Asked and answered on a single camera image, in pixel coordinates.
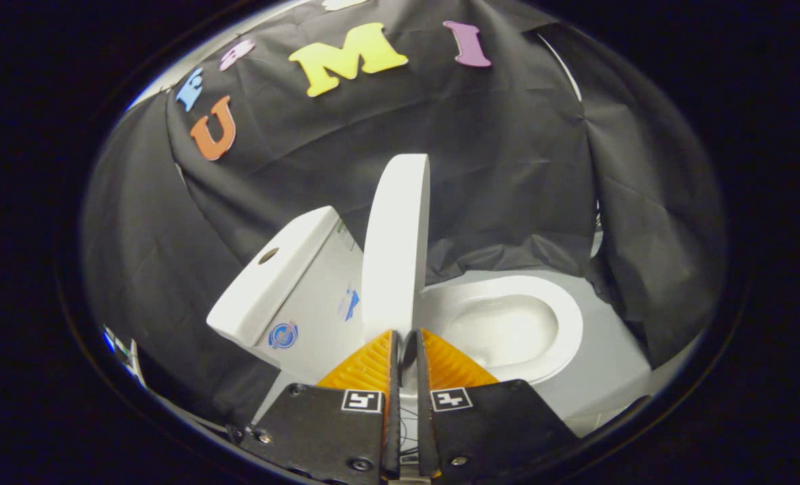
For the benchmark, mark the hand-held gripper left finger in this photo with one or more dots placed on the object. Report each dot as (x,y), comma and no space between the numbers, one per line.
(393,417)

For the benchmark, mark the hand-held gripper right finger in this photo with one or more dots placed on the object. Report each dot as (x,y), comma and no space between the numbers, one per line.
(423,417)

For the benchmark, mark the white toilet lid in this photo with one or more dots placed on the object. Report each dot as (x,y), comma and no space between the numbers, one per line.
(396,256)

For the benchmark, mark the white toilet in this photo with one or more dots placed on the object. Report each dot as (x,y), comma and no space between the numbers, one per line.
(306,303)

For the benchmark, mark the black backdrop cloth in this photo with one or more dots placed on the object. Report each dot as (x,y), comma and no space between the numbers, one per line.
(508,168)

